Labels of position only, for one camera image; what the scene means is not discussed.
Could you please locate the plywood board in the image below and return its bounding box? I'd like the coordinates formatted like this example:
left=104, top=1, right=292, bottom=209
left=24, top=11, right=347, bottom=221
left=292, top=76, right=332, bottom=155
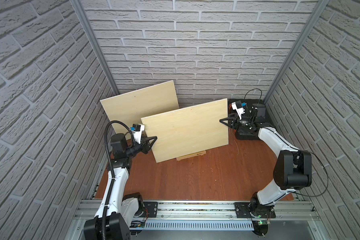
left=101, top=81, right=179, bottom=127
left=141, top=99, right=229, bottom=163

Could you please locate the wooden easel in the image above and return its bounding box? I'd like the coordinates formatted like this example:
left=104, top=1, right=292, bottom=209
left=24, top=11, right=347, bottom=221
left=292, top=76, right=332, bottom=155
left=176, top=151, right=206, bottom=161

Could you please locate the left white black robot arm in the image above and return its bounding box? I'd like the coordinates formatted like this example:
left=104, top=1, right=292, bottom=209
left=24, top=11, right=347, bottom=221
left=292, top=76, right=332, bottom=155
left=84, top=134, right=158, bottom=240

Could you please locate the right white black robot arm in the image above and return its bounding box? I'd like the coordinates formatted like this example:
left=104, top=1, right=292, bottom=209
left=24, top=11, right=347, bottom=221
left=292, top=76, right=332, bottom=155
left=220, top=101, right=312, bottom=214

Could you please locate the black plastic tool case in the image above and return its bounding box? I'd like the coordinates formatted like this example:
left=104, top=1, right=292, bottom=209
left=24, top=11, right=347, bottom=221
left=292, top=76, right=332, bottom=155
left=228, top=99, right=275, bottom=140

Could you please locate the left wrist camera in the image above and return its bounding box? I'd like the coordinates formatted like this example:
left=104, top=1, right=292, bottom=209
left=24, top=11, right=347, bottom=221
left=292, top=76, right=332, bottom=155
left=131, top=124, right=145, bottom=144

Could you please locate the right thin black cable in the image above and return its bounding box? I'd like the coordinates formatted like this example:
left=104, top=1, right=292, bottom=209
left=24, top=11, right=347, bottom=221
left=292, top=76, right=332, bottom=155
left=243, top=88, right=330, bottom=198

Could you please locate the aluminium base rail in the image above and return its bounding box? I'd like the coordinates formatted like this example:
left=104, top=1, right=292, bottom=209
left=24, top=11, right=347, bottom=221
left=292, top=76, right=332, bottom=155
left=65, top=199, right=331, bottom=240

